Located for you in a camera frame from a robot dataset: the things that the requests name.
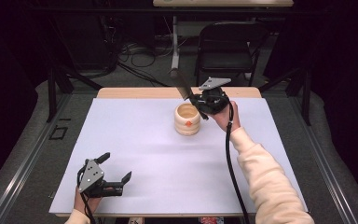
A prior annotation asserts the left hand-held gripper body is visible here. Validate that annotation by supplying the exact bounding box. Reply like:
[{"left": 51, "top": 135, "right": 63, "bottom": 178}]
[{"left": 76, "top": 158, "right": 124, "bottom": 198}]

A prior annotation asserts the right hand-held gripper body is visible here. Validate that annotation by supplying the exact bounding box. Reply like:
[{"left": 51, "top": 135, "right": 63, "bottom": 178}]
[{"left": 198, "top": 77, "right": 232, "bottom": 116}]

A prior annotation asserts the cream ribbed cup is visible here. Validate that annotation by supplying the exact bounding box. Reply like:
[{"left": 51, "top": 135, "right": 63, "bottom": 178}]
[{"left": 173, "top": 103, "right": 202, "bottom": 136}]

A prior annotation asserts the person's right hand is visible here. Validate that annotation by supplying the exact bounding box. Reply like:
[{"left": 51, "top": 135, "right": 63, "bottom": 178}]
[{"left": 209, "top": 100, "right": 241, "bottom": 133}]

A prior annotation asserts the person's left hand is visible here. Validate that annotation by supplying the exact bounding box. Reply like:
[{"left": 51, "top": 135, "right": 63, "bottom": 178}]
[{"left": 73, "top": 186, "right": 103, "bottom": 216}]

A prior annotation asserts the white table sheet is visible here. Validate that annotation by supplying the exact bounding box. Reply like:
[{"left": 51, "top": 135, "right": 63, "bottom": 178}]
[{"left": 48, "top": 97, "right": 310, "bottom": 216}]

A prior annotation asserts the black folding chair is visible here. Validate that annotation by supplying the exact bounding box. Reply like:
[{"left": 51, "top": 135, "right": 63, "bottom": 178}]
[{"left": 193, "top": 21, "right": 270, "bottom": 88}]

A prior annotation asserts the red patterned object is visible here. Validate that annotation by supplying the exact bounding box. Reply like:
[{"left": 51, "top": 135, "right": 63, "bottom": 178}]
[{"left": 199, "top": 216, "right": 226, "bottom": 224}]

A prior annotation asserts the light wooden background table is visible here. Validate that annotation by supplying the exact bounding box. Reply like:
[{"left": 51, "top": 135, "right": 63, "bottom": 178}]
[{"left": 152, "top": 0, "right": 295, "bottom": 79}]

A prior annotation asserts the black metal crossbar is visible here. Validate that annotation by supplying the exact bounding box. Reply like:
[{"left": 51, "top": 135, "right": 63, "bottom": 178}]
[{"left": 24, "top": 7, "right": 327, "bottom": 15}]

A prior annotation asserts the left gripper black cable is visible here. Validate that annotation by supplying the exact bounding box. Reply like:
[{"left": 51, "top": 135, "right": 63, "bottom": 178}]
[{"left": 76, "top": 167, "right": 97, "bottom": 224}]

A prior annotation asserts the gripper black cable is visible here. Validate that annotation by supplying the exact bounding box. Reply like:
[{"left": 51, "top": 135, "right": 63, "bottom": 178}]
[
  {"left": 225, "top": 102, "right": 252, "bottom": 224},
  {"left": 76, "top": 167, "right": 97, "bottom": 224}
]

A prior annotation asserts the aluminium floor rail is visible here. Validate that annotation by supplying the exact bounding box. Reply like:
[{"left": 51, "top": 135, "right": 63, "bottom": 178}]
[
  {"left": 286, "top": 92, "right": 358, "bottom": 224},
  {"left": 0, "top": 92, "right": 73, "bottom": 224}
]

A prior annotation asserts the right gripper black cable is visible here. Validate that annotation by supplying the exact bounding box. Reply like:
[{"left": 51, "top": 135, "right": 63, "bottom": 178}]
[{"left": 225, "top": 102, "right": 252, "bottom": 224}]

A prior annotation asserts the bundle of floor cables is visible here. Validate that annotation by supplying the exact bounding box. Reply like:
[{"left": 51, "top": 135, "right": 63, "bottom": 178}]
[{"left": 117, "top": 41, "right": 172, "bottom": 89}]

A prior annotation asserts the black metal frame stand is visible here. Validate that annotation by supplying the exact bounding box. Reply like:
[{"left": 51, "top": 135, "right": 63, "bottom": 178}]
[
  {"left": 257, "top": 65, "right": 312, "bottom": 127},
  {"left": 44, "top": 60, "right": 104, "bottom": 123}
]

